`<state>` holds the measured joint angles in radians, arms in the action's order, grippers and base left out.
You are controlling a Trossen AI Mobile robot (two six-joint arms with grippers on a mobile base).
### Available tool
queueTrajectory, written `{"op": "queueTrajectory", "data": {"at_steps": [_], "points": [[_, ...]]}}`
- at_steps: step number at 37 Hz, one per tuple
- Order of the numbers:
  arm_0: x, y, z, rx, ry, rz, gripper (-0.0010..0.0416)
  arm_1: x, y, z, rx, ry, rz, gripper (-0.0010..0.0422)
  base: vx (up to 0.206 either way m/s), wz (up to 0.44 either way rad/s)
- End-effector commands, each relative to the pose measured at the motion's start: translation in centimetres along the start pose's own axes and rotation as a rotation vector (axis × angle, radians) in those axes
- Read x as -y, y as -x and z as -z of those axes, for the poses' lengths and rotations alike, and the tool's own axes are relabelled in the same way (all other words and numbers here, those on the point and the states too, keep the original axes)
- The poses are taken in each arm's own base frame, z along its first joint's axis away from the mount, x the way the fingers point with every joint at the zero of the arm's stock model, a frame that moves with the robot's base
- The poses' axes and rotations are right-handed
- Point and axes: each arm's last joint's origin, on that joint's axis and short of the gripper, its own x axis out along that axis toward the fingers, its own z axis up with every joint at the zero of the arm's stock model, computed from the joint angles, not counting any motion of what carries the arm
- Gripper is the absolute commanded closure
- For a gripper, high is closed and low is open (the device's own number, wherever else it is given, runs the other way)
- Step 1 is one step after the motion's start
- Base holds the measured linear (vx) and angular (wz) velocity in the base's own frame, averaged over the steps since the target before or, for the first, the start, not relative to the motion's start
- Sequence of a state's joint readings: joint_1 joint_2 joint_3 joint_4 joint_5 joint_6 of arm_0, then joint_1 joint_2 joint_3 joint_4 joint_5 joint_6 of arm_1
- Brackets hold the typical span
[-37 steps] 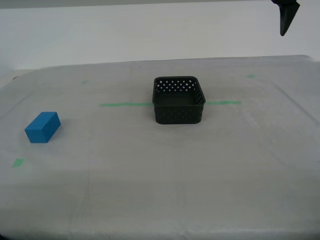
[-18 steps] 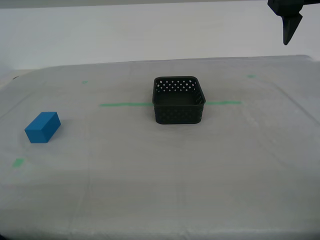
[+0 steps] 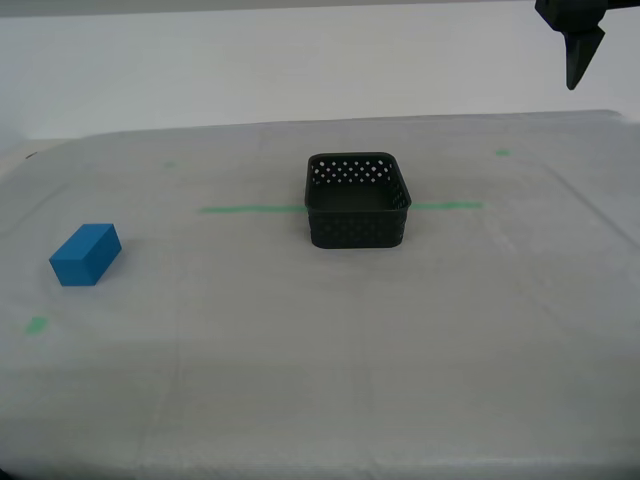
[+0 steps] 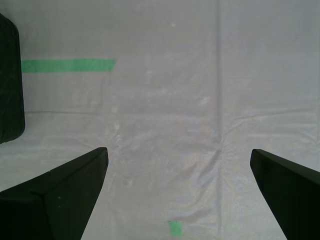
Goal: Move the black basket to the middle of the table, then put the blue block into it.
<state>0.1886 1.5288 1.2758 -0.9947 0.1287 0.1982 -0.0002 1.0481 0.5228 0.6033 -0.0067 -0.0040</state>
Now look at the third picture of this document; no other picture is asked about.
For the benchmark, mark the small green tape mark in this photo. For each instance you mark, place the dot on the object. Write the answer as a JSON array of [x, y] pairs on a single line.
[[502, 152], [170, 164], [36, 325]]

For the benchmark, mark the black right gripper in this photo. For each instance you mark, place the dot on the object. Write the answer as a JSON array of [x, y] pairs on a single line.
[[622, 3]]

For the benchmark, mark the white table cloth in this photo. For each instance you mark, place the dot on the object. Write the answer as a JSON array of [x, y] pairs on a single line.
[[320, 350]]

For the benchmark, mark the blue rectangular block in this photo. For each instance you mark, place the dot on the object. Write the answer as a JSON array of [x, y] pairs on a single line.
[[82, 255]]

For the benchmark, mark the black perforated plastic basket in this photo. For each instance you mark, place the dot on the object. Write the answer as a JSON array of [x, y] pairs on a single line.
[[355, 230]]

